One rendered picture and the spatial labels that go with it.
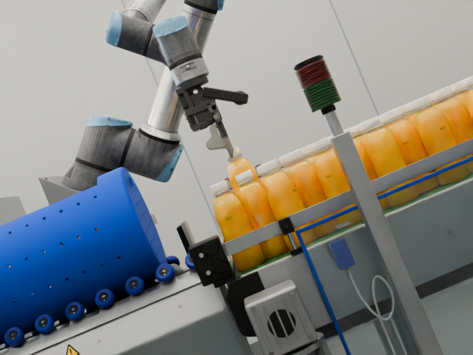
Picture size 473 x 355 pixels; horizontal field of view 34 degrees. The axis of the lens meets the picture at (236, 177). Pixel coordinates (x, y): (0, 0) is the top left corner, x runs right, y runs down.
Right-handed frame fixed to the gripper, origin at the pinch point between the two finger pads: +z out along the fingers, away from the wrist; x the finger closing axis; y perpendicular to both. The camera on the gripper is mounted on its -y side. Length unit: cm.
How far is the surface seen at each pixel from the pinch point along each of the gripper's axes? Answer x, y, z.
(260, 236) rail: 26.4, 2.0, 20.1
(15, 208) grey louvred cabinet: -185, 104, -21
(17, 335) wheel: 17, 62, 20
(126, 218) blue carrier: 19.6, 28.3, 5.0
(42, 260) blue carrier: 20, 49, 7
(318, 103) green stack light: 44.3, -18.1, -0.8
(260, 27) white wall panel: -270, -51, -71
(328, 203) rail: 26.5, -14.3, 19.2
